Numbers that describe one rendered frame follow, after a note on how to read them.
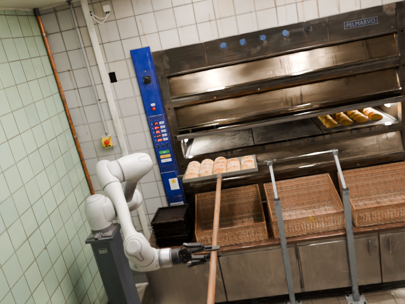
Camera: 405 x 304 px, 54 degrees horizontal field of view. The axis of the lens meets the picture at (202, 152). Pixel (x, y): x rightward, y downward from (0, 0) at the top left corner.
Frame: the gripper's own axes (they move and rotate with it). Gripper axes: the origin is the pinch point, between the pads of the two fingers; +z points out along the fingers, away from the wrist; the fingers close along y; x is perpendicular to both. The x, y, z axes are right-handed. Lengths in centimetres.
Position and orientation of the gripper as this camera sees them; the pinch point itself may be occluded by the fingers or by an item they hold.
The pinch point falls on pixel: (213, 251)
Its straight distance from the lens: 196.7
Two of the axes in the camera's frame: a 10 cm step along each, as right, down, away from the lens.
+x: -0.7, 3.2, -9.5
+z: 9.8, -1.6, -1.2
